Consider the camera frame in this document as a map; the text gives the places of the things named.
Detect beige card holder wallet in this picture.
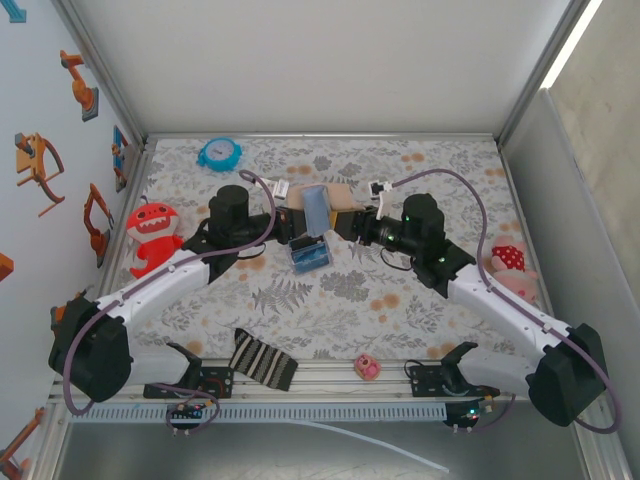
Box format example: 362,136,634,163
288,183,366,237

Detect blue card stack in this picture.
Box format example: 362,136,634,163
291,243,332,275

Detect clear acrylic card stand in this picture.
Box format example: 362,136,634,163
288,235,335,277

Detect blue alarm clock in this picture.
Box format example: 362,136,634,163
196,137,245,175

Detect red monster plush toy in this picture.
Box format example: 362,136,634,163
124,201,185,280

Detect floral fern print tablecloth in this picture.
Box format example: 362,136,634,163
97,137,559,361

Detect pink polka dot plush toy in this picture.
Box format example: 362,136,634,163
489,234,541,304

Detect blue orange robot sticker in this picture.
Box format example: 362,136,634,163
110,124,131,194

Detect black white striped sock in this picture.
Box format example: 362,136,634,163
228,327,300,393

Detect small pink bear toy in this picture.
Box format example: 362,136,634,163
353,352,384,381

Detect orange gripper claw sticker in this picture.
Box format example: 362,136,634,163
13,132,67,219

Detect white light strip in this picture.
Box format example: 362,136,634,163
541,0,607,91

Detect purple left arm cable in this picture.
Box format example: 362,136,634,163
60,168,279,439

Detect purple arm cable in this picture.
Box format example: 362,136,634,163
392,168,621,435
60,168,279,439

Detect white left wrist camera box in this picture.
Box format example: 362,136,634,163
262,178,291,201

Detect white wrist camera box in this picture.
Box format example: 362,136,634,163
367,180,394,221
262,178,291,201

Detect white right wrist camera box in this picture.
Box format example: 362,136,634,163
367,180,394,221

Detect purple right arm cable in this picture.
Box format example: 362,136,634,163
392,168,621,435

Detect aluminium frame bar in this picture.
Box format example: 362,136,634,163
27,402,71,480
47,357,599,404
494,0,594,149
52,0,149,146
142,131,501,144
97,142,157,274
569,399,634,480

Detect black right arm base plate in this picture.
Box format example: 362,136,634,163
409,363,501,399

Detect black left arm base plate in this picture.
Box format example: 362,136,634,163
143,366,235,400

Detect white slotted cable duct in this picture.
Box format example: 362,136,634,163
69,403,448,424

